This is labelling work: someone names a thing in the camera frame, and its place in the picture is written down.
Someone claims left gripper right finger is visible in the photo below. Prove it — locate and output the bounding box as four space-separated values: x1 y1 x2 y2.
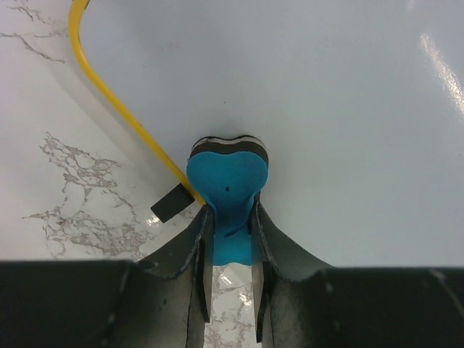
249 202 463 347

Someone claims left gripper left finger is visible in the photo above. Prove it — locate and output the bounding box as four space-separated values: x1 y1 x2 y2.
1 206 214 347

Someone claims blue whiteboard eraser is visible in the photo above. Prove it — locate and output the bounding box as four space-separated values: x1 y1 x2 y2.
186 135 269 266

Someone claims yellow framed whiteboard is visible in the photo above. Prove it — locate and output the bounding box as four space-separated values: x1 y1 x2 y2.
69 1 463 266

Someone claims metal wire whiteboard stand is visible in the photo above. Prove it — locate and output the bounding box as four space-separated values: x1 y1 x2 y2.
150 183 195 223

